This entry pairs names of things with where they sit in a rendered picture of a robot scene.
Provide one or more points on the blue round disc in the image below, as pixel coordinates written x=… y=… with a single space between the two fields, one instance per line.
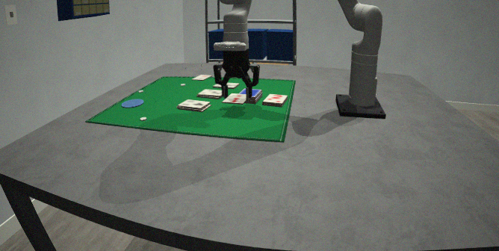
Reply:
x=132 y=103

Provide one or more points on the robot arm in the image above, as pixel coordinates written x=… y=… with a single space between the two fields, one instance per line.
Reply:
x=361 y=17

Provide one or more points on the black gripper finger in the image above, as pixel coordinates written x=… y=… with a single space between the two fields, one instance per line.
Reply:
x=217 y=75
x=247 y=81

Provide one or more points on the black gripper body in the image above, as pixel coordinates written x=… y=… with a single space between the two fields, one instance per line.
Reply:
x=236 y=59

